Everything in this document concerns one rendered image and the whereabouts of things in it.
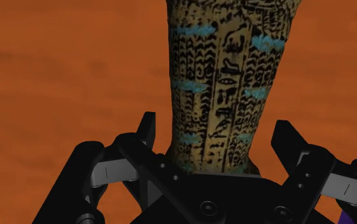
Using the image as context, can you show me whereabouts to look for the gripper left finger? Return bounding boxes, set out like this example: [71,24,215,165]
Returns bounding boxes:
[31,111,195,224]

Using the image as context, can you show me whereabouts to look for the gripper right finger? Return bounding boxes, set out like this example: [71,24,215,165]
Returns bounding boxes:
[270,119,357,224]

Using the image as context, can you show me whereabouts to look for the purple object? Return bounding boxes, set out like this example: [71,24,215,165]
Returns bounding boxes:
[340,210,353,224]

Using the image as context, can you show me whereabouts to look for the tan patterned figure with glyphs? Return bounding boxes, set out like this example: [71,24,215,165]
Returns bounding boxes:
[165,0,303,178]

